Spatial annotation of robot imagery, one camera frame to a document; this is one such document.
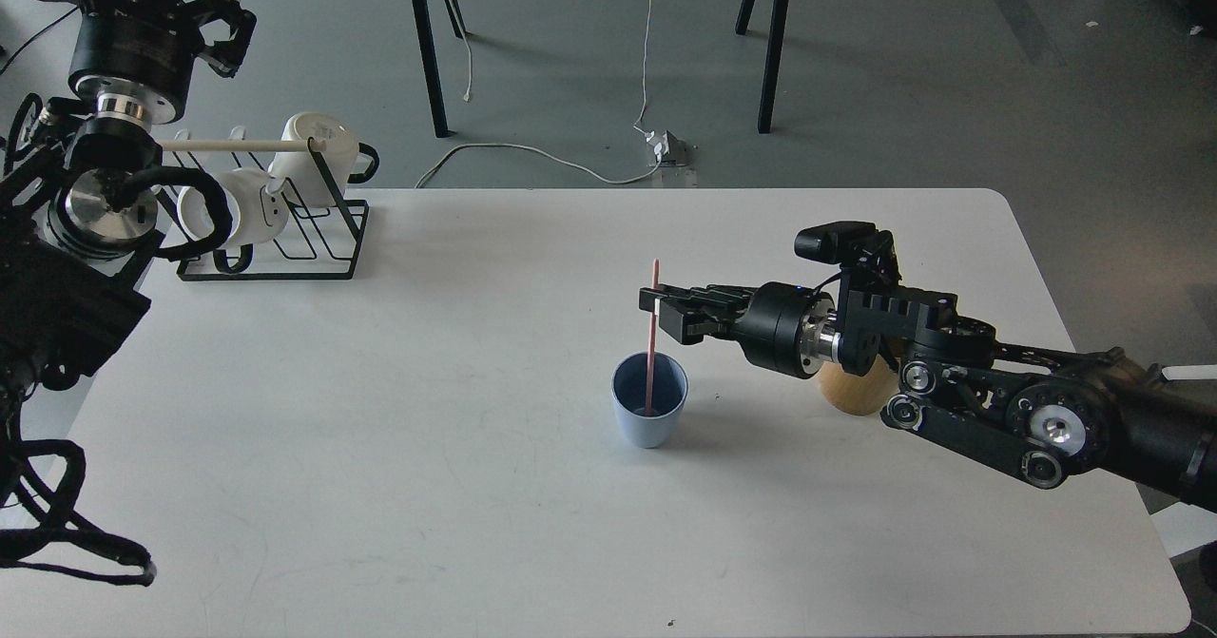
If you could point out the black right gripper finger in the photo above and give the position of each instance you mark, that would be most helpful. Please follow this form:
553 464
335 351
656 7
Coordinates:
690 327
726 300

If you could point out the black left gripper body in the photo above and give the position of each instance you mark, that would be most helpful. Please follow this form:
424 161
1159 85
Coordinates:
136 47

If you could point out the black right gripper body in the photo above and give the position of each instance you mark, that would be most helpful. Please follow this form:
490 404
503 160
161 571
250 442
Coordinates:
789 329

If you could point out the blue plastic cup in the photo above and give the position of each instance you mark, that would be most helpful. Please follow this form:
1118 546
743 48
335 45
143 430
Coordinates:
627 395

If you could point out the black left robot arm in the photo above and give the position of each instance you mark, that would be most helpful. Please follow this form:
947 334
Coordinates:
87 206

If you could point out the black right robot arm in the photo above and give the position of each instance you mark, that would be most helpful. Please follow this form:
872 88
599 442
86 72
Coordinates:
907 356

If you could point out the bamboo cylinder holder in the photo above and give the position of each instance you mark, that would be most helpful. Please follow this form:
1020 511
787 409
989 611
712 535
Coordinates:
858 396

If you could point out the floor power socket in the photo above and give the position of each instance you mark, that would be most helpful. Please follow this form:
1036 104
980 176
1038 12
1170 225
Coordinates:
668 150

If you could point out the black table leg left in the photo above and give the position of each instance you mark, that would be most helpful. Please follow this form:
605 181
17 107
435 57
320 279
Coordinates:
426 43

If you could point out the black table leg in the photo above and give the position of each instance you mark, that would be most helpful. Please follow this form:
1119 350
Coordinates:
426 43
775 42

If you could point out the black table leg right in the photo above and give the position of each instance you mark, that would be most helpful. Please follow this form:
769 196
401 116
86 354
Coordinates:
775 42

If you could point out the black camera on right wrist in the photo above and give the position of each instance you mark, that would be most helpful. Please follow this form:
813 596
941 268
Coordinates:
852 246

